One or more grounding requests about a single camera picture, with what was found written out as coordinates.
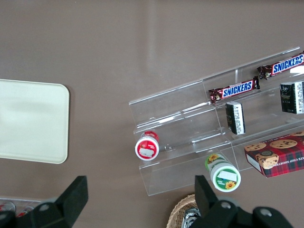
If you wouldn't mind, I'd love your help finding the Snickers chocolate bar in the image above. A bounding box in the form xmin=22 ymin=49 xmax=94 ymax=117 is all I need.
xmin=256 ymin=51 xmax=304 ymax=80
xmin=208 ymin=76 xmax=261 ymax=105

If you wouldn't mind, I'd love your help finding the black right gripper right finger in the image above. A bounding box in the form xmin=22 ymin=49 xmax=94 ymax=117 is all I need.
xmin=189 ymin=175 xmax=294 ymax=228

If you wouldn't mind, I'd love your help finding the small black box right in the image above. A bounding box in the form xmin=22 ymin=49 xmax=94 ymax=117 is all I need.
xmin=279 ymin=81 xmax=304 ymax=115

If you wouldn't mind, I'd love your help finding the cream plastic tray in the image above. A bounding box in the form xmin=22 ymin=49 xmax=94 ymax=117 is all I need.
xmin=0 ymin=79 xmax=70 ymax=165

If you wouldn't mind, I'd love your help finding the green sunflower snack jar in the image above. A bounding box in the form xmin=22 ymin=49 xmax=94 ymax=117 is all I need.
xmin=204 ymin=153 xmax=242 ymax=192

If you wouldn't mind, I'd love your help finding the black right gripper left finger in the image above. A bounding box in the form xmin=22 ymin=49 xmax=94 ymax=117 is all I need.
xmin=0 ymin=175 xmax=89 ymax=228

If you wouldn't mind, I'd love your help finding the red plaid cookie box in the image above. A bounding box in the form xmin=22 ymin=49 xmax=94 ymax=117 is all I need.
xmin=244 ymin=131 xmax=304 ymax=178

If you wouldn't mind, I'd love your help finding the small black box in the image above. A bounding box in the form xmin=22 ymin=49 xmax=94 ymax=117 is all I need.
xmin=279 ymin=81 xmax=304 ymax=115
xmin=225 ymin=101 xmax=247 ymax=136

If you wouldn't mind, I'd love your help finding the red lidded snack jar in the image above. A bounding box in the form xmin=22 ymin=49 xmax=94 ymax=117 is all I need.
xmin=134 ymin=131 xmax=160 ymax=162

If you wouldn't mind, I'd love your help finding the woven wicker basket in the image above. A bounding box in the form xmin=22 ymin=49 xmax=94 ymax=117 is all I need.
xmin=166 ymin=194 xmax=197 ymax=228

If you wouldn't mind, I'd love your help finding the clear acrylic tiered stand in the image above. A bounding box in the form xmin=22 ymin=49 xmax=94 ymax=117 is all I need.
xmin=202 ymin=47 xmax=304 ymax=172
xmin=128 ymin=78 xmax=239 ymax=197

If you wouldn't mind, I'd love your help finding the small black box left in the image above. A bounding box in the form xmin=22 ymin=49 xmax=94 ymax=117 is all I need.
xmin=225 ymin=101 xmax=247 ymax=136

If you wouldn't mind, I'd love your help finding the clear acrylic can holder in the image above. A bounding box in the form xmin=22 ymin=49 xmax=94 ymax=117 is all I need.
xmin=0 ymin=196 xmax=41 ymax=218

